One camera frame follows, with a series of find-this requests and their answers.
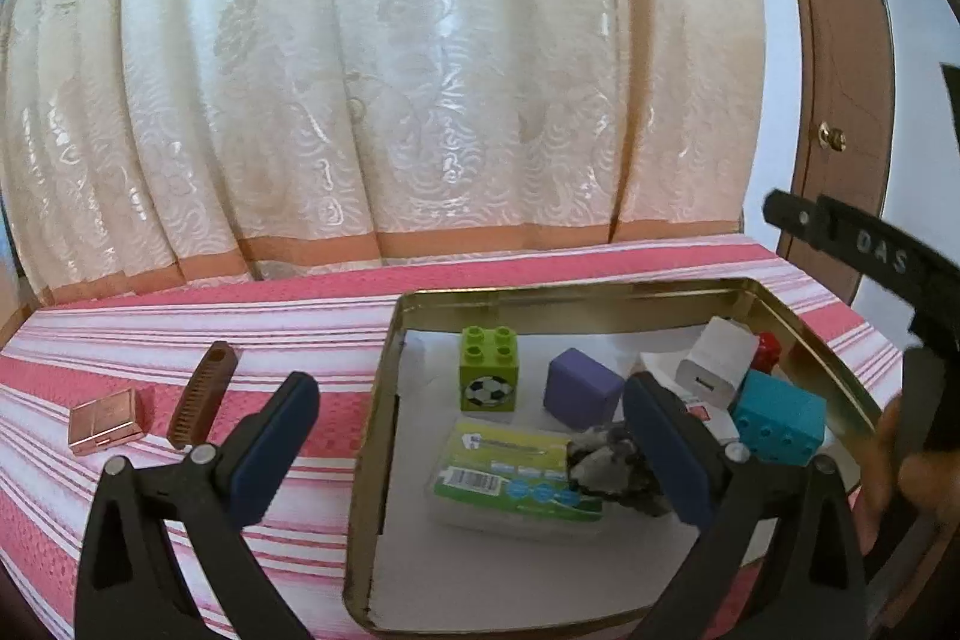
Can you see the purple block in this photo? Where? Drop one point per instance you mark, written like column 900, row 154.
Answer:
column 581, row 389

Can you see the brown wooden door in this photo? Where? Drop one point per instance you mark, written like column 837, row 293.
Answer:
column 832, row 10

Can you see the wide cream patterned curtain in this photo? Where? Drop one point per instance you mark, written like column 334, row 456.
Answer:
column 375, row 48

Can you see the clear packet green label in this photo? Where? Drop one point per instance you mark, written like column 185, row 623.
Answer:
column 502, row 475

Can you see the brown comb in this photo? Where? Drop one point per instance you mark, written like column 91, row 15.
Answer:
column 201, row 396

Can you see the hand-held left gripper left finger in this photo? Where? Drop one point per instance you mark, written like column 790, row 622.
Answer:
column 270, row 452

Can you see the teal building block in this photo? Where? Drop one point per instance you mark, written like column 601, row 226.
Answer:
column 776, row 419

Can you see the rose gold box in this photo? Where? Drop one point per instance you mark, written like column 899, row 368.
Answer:
column 105, row 422

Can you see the person's right hand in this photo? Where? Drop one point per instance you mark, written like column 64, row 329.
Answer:
column 889, row 467

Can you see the brass door knob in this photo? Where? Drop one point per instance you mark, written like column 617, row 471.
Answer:
column 831, row 135

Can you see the green building block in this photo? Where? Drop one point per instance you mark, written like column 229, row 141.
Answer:
column 487, row 370

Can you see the gold tin box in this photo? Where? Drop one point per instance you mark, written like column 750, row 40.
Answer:
column 373, row 460

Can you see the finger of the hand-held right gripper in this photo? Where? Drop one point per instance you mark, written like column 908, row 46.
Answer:
column 795, row 216

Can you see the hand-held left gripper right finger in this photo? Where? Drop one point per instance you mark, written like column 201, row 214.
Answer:
column 667, row 452

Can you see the red block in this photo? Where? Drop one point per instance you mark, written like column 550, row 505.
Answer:
column 769, row 353

